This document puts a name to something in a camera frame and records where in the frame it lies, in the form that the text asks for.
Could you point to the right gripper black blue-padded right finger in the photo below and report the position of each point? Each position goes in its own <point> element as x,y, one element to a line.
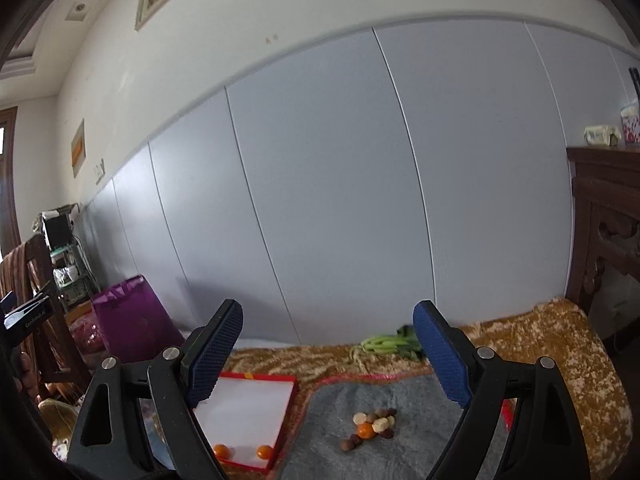
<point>545,440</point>

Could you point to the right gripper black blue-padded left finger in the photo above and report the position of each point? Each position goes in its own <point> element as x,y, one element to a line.
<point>110,440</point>

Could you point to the small orange tangerine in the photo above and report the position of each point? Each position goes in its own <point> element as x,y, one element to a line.
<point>221,451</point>

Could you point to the pale peeled fruit chunk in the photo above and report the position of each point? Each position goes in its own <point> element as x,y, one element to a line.
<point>359,418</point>

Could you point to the wooden chair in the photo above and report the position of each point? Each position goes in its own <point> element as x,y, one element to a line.
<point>54,354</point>

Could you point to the cluttered storage shelf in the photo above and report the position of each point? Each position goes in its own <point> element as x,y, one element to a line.
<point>72,274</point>

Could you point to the purple gift bag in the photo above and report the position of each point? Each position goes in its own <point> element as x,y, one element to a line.
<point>133,323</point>

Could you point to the red-rimmed white box tray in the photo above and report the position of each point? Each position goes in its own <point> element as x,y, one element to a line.
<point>244,411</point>

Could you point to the grey felt mat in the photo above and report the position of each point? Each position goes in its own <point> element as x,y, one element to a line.
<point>425,421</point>

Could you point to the green leafy vegetables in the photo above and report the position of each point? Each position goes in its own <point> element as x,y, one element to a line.
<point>403,343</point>

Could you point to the dark wooden cabinet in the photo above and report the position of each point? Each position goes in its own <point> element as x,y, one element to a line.
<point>605,189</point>

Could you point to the orange framed wall picture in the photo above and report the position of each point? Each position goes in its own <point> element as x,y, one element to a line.
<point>78,149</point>

